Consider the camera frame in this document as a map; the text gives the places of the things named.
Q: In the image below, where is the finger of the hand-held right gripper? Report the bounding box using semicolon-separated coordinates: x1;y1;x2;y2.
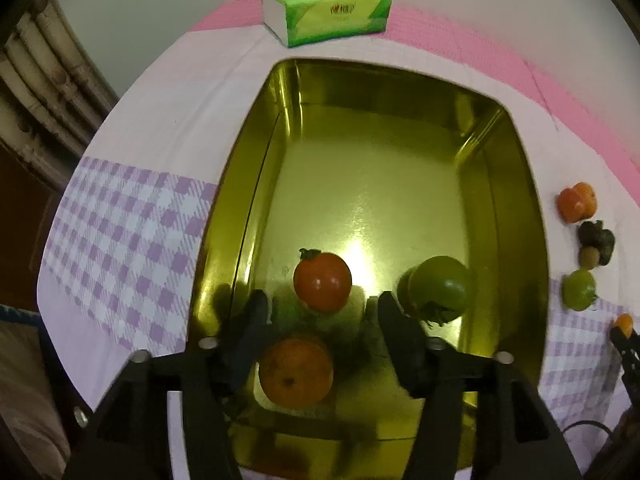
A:
610;327;640;411

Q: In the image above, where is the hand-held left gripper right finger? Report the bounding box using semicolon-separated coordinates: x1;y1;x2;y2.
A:
377;291;584;480

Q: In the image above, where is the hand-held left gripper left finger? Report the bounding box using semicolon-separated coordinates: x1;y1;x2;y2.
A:
65;290;274;480

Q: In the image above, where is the large orange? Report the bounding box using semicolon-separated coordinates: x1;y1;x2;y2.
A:
258;337;335;409

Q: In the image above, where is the golden metal tray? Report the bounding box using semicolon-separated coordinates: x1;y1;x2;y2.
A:
187;57;552;474

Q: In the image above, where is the large green tomato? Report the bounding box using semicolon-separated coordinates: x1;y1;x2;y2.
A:
397;255;475;328

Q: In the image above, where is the red tomato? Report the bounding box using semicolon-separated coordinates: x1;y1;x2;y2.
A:
292;248;353;311

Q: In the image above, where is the small green tomato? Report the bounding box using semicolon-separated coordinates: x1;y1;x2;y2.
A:
561;269;599;312

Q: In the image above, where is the pink purple checkered tablecloth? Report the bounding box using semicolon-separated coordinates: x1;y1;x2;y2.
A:
36;0;640;480

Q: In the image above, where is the brown cloth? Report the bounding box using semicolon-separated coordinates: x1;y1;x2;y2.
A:
0;317;72;480

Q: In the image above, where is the bamboo pole furniture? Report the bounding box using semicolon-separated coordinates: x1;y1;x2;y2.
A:
0;0;122;192

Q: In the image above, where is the green tissue pack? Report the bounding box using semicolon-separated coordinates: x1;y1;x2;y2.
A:
259;0;392;49

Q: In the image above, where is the black cable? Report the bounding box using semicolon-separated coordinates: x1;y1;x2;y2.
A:
562;418;617;442

